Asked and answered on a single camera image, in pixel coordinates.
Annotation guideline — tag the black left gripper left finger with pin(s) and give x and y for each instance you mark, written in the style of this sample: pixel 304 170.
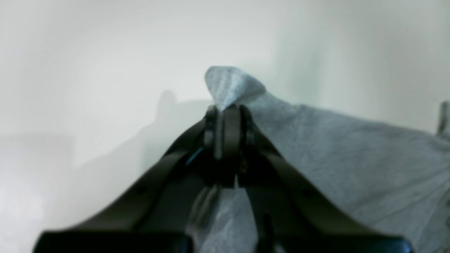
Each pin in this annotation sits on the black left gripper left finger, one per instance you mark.
pixel 151 215

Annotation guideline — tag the grey T-shirt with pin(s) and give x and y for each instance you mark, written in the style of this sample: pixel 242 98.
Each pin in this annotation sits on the grey T-shirt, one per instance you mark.
pixel 394 180

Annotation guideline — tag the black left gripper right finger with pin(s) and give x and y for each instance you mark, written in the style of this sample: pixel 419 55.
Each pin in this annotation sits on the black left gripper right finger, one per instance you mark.
pixel 291 215

